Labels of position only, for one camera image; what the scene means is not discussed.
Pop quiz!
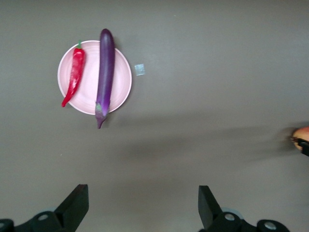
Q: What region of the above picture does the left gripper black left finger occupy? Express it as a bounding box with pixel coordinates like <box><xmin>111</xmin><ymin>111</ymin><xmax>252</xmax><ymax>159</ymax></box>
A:
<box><xmin>0</xmin><ymin>184</ymin><xmax>89</xmax><ymax>232</ymax></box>

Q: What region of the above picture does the purple eggplant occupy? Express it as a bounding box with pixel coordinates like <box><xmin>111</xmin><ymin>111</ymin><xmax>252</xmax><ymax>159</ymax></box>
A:
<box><xmin>94</xmin><ymin>28</ymin><xmax>115</xmax><ymax>130</ymax></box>

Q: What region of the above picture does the brown table cloth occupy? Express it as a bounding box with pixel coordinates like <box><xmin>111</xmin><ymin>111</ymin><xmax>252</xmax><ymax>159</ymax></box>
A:
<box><xmin>0</xmin><ymin>0</ymin><xmax>309</xmax><ymax>232</ymax></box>

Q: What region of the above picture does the pink plate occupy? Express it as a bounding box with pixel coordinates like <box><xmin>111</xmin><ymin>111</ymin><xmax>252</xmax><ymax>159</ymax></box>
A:
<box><xmin>57</xmin><ymin>40</ymin><xmax>133</xmax><ymax>115</ymax></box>

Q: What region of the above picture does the red pomegranate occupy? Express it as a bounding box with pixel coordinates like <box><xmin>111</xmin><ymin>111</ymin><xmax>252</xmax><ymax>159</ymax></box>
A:
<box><xmin>291</xmin><ymin>125</ymin><xmax>309</xmax><ymax>145</ymax></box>

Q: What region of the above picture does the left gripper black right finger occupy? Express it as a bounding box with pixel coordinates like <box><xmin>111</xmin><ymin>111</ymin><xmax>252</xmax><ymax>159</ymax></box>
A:
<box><xmin>198</xmin><ymin>185</ymin><xmax>291</xmax><ymax>232</ymax></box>

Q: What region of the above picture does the small clear tape piece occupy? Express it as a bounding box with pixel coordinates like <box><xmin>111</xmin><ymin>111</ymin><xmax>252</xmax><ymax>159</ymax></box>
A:
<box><xmin>134</xmin><ymin>63</ymin><xmax>145</xmax><ymax>77</ymax></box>

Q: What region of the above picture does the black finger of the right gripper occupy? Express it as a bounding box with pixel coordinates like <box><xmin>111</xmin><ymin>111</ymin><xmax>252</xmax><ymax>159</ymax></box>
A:
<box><xmin>292</xmin><ymin>136</ymin><xmax>309</xmax><ymax>158</ymax></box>

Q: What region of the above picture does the red chili pepper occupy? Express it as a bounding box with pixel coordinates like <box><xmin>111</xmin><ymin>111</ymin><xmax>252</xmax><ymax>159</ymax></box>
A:
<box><xmin>61</xmin><ymin>39</ymin><xmax>86</xmax><ymax>108</ymax></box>

